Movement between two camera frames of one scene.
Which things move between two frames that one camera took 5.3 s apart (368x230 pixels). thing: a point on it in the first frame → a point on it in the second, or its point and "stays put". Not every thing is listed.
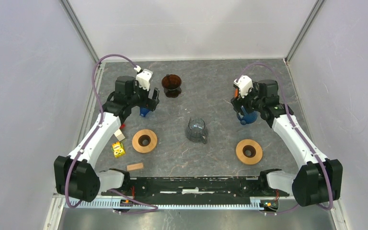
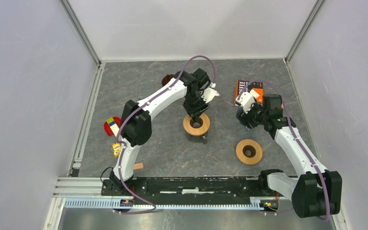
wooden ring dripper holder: x=144 y=141 → x=188 y=125
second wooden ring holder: x=249 y=152 stays put
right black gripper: x=236 y=103 → x=243 y=117
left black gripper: x=152 y=103 → x=195 y=112
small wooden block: x=135 y=166 stays put
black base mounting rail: x=195 y=187 stays put
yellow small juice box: x=118 y=151 stays put
